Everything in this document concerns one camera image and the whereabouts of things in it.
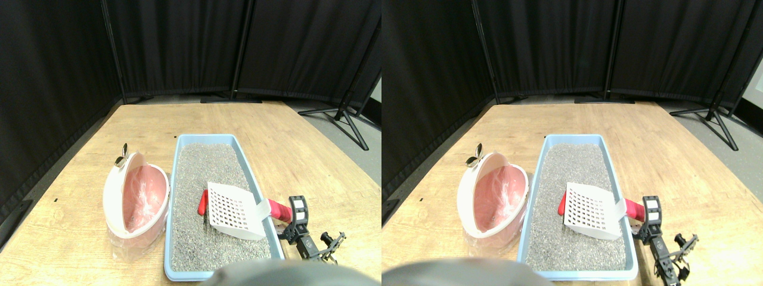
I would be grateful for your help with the white bin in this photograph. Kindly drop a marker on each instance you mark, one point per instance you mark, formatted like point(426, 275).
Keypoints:
point(471, 199)
point(116, 196)

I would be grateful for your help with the blue litter tray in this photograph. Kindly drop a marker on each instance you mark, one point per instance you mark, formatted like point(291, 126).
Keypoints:
point(560, 250)
point(197, 250)

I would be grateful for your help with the curtain stand tripod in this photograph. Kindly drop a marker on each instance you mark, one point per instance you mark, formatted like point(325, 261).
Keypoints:
point(715, 113)
point(344, 114)

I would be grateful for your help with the black bracket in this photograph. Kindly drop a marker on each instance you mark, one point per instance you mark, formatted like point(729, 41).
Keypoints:
point(685, 245)
point(332, 243)

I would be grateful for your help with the curtain stand pole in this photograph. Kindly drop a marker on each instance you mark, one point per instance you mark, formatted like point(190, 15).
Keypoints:
point(231, 100)
point(484, 50)
point(605, 100)
point(112, 50)

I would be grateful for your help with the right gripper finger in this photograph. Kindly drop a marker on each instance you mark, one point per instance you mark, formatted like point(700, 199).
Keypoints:
point(652, 210)
point(298, 210)

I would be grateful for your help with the red lump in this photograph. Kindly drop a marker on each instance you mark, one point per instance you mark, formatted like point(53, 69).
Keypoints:
point(561, 205)
point(202, 204)

